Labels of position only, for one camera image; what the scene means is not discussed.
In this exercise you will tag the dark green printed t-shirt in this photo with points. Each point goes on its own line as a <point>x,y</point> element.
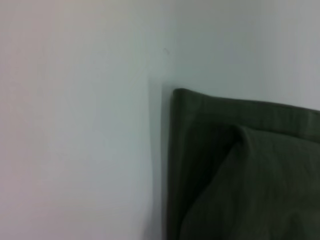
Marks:
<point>250,175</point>

